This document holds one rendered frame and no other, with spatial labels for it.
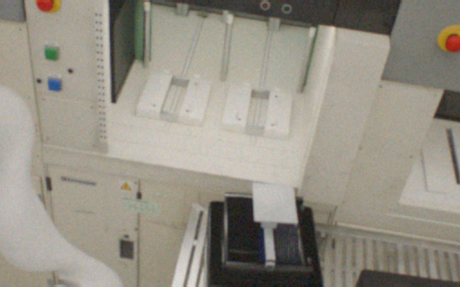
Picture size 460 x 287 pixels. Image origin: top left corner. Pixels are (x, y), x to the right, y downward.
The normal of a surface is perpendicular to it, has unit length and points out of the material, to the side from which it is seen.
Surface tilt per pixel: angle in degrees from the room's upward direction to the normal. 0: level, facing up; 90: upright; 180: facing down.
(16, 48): 90
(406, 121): 90
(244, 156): 0
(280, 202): 0
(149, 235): 90
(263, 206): 0
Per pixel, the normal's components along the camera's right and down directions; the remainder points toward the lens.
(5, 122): 0.77, 0.06
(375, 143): -0.14, 0.65
